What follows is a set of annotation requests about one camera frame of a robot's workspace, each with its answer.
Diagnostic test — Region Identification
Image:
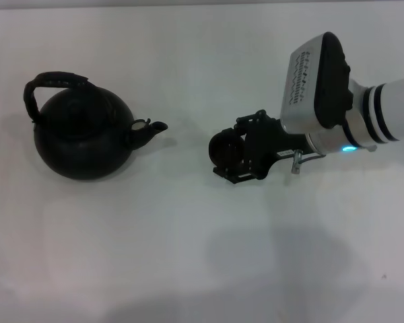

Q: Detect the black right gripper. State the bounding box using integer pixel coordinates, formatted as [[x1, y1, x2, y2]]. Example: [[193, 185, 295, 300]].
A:
[[212, 109, 313, 184]]

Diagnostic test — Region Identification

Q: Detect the small dark teacup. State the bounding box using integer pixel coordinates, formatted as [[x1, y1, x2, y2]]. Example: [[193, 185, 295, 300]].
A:
[[208, 129, 246, 168]]

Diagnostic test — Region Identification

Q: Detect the black round teapot with handle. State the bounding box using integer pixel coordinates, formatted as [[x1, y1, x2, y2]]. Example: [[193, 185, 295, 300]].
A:
[[23, 70, 169, 180]]

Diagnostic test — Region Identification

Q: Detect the white tablecloth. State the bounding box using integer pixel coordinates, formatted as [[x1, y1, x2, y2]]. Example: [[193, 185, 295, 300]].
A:
[[0, 9, 404, 323]]

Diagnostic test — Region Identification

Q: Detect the grey cable with metal plug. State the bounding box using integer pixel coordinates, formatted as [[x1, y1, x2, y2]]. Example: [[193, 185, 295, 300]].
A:
[[291, 149, 325, 174]]

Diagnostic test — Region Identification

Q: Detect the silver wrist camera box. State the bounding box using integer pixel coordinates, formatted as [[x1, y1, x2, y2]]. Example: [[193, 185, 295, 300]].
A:
[[279, 32, 355, 136]]

